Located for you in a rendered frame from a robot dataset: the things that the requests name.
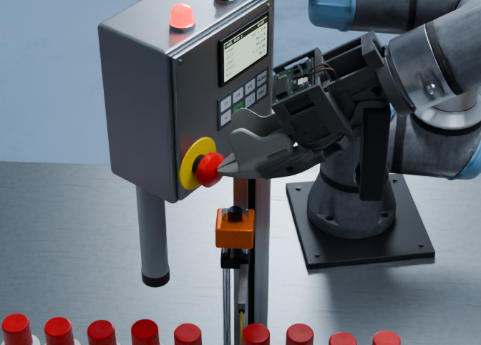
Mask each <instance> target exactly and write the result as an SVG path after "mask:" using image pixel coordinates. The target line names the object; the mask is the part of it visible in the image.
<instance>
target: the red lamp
mask: <svg viewBox="0 0 481 345"><path fill-rule="evenodd" d="M169 25H170V29H171V30H173V31H176V32H188V31H192V30H193V29H194V28H195V19H194V18H193V10H192V9H191V8H190V6H189V5H188V4H176V5H174V7H173V8H172V10H171V19H170V20H169Z"/></svg>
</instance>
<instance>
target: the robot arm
mask: <svg viewBox="0 0 481 345"><path fill-rule="evenodd" d="M308 17H309V20H310V22H311V23H312V24H313V25H314V26H317V27H323V28H329V29H338V30H339V31H342V32H346V31H365V32H368V33H366V34H363V35H361V36H360V37H357V38H355V39H352V40H351V41H349V42H347V43H344V44H342V45H340V46H338V47H335V48H333V49H331V50H329V51H327V52H324V53H322V52H321V50H320V49H319V47H316V48H314V49H312V50H310V51H308V52H305V53H303V54H301V55H299V56H297V57H294V58H293V59H290V60H288V61H287V62H284V63H282V64H280V65H278V66H276V67H274V68H273V71H274V72H275V75H274V76H273V84H272V100H271V108H272V109H273V111H274V112H275V113H273V114H271V115H268V116H265V117H262V116H260V115H257V114H256V113H255V112H252V111H250V110H249V109H247V108H240V109H238V110H236V111H235V112H234V113H233V114H232V115H231V123H232V126H233V129H234V131H232V132H231V133H230V135H229V141H230V145H231V147H232V150H233V153H231V154H230V155H229V156H228V157H227V158H226V159H224V161H222V163H221V164H219V166H218V170H217V171H218V173H219V174H220V175H222V176H226V177H231V178H245V179H258V178H263V179H265V180H268V179H274V178H284V177H289V176H292V175H297V174H299V173H302V172H304V171H307V170H309V169H311V168H312V167H314V166H316V165H318V164H320V169H319V173H318V175H317V177H316V179H315V181H314V183H313V185H312V188H311V190H310V192H309V194H308V203H307V212H308V216H309V218H310V219H311V221H312V223H313V224H314V225H315V226H316V227H317V228H319V229H320V230H322V231H323V232H325V233H328V234H329V235H332V236H335V237H338V238H345V239H365V238H370V237H374V236H376V235H379V234H380V233H383V232H384V231H385V230H386V229H388V228H389V227H390V225H391V224H392V223H393V221H394V217H395V211H396V200H395V197H394V193H393V190H392V185H391V183H390V180H389V174H390V173H397V174H404V175H418V176H426V177H434V178H447V179H448V180H456V179H458V180H471V179H473V178H476V177H477V176H478V175H479V174H480V172H481V96H480V95H479V91H480V86H481V0H308ZM375 33H384V34H401V35H399V36H397V37H395V38H393V39H390V40H389V44H388V46H387V45H386V44H385V45H383V46H382V44H381V43H380V41H379V39H378V38H377V36H376V34H375ZM305 57H308V59H307V60H302V61H300V63H299V64H296V65H294V66H293V67H290V68H288V69H286V68H285V67H287V66H288V65H290V64H293V63H294V62H297V61H299V60H301V59H303V58H305ZM295 143H297V144H298V145H297V146H294V144H295Z"/></svg>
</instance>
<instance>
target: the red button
mask: <svg viewBox="0 0 481 345"><path fill-rule="evenodd" d="M222 161H224V157H223V156H222V155H221V154H219V153H217V152H209V153H208V154H207V155H199V156H197V157H196V159H195V160H194V162H193V166H192V170H193V172H194V173H195V174H196V179H197V181H198V183H199V184H200V185H202V186H204V187H206V188H210V187H212V186H214V185H215V184H217V183H218V182H219V181H220V180H221V179H222V177H223V176H222V175H220V174H219V173H218V171H217V170H218V166H219V164H221V163H222Z"/></svg>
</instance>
